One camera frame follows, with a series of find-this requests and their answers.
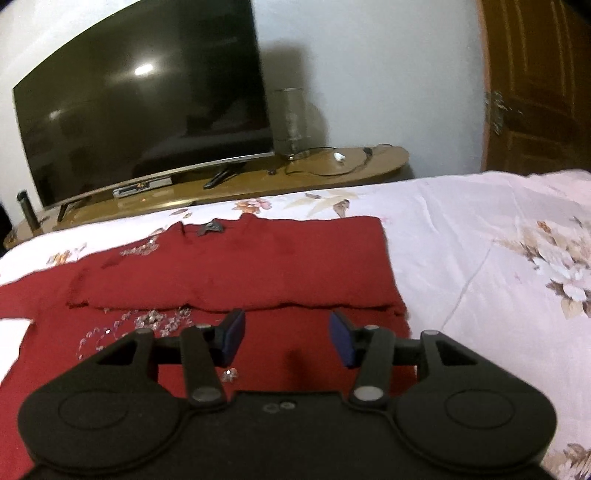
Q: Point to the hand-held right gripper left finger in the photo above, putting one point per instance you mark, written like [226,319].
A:
[233,334]

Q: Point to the wooden television stand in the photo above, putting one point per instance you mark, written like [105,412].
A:
[286,180]

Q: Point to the dark round-topped object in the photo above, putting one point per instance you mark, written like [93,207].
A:
[3,226]

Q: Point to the brass door lock plate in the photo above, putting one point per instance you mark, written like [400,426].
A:
[497,110]

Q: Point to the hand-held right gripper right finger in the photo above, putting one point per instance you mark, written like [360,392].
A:
[341,337]

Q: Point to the black cylinder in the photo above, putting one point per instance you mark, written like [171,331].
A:
[27,207]

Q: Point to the floral pink bedsheet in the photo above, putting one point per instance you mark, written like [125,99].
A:
[461,277]

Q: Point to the silver set-top box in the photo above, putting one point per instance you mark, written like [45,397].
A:
[143,187]

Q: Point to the brown wooden door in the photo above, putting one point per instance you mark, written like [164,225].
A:
[540,69]

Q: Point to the black flat-screen television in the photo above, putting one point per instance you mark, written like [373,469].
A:
[138,92]

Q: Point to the red embroidered garment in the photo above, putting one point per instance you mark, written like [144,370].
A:
[277,258]

